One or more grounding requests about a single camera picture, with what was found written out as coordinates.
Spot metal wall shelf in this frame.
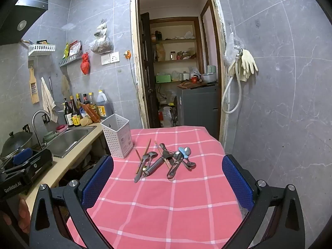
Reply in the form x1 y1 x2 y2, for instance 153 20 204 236
59 52 83 67

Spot large clear bag dried goods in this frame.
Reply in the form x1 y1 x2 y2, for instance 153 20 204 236
89 35 114 54

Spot clear plastic wall bag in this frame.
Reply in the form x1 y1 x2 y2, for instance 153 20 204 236
224 31 243 63

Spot brown paper bag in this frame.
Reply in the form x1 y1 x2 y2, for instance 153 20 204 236
156 44 167 62

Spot white perforated utensil holder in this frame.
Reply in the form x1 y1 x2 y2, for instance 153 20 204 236
100 114 134 159

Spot worn door frame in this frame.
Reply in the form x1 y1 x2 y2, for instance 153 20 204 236
130 0 229 142

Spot metal spoon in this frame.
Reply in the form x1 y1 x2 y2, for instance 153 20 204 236
141 151 159 178
134 152 153 183

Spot soy sauce bottle yellow label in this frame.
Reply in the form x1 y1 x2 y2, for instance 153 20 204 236
70 96 81 127

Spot dark pump bottle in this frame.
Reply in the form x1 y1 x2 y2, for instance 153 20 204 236
64 98 73 127

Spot pink checked tablecloth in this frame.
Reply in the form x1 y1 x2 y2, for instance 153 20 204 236
66 126 249 249

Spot red plastic bag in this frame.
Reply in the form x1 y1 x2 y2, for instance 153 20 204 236
80 52 91 75

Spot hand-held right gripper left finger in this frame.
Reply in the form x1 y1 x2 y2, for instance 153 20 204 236
29 155 115 249

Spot black range hood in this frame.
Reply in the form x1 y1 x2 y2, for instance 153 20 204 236
0 0 50 46

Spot white wall rack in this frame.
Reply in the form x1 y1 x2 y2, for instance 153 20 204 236
28 44 56 57

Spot wooden cutting board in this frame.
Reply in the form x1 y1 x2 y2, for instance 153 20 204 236
178 82 208 88

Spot orange food packet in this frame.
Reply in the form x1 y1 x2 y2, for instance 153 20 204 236
80 103 100 123

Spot white hose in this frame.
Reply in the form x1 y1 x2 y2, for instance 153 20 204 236
221 54 242 114

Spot small clear plastic bag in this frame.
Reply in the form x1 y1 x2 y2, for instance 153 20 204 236
94 19 108 37

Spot wooden grater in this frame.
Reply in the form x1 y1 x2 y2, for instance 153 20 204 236
29 67 40 105

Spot blue plastic spoon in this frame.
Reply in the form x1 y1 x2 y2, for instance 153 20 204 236
178 146 192 159

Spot wooden shelf unit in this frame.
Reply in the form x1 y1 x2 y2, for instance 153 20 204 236
149 17 206 84

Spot red snack packet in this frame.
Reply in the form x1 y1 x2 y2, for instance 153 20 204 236
69 41 82 56

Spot wok with lid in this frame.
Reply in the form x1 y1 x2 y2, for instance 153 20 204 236
0 132 34 161

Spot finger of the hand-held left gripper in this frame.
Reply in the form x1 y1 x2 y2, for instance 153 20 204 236
12 148 34 167
0 159 40 186

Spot metal faucet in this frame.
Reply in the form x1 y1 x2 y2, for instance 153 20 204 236
32 110 52 148

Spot plastic oil jug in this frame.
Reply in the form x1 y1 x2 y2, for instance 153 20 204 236
96 90 108 117

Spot dark wooden door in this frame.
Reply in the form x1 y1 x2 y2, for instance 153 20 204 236
139 12 160 129

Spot metal cooker pot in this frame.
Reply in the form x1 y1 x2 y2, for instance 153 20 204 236
200 71 217 84

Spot steel sink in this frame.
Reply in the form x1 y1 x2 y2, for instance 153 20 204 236
43 126 97 159

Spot beige rubber gloves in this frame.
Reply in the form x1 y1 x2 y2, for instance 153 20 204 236
241 49 259 82

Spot person's left hand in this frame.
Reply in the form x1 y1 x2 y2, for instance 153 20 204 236
0 196 32 235

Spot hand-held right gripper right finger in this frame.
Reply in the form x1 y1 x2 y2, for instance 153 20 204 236
222 154 306 249

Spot white and red plastic bags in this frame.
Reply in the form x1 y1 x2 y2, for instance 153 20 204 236
158 106 173 128

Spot beige dish towel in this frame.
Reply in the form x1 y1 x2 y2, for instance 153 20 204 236
41 77 57 122

